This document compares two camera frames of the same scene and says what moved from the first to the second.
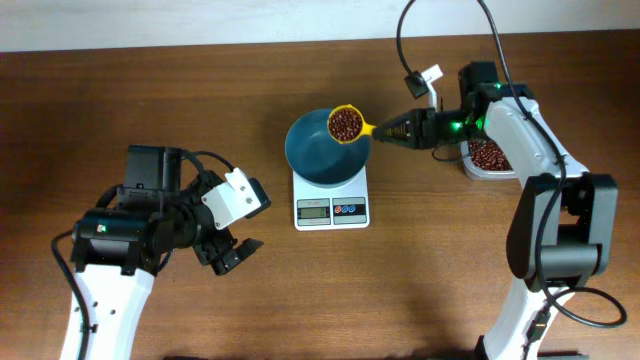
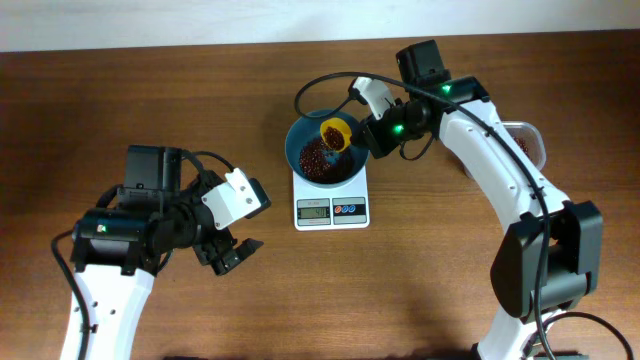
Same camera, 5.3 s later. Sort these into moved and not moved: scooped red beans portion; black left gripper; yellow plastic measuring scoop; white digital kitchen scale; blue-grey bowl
Moved: scooped red beans portion; yellow plastic measuring scoop
Not moved: white digital kitchen scale; blue-grey bowl; black left gripper
